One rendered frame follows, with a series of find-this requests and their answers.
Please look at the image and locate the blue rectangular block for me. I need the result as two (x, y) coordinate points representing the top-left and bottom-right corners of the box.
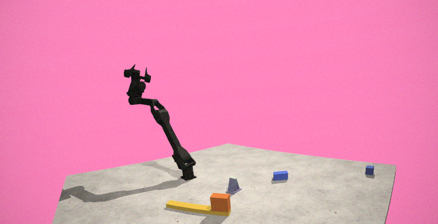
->
(273, 170), (288, 181)

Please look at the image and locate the yellow bar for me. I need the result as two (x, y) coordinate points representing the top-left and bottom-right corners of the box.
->
(166, 193), (231, 216)

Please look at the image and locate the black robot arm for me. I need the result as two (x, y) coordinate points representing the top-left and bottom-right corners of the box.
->
(127, 69), (197, 181)

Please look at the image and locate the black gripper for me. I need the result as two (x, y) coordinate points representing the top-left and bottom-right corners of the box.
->
(124, 65), (151, 84)

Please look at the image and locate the small blue cube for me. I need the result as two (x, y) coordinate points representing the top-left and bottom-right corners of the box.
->
(365, 165), (374, 175)

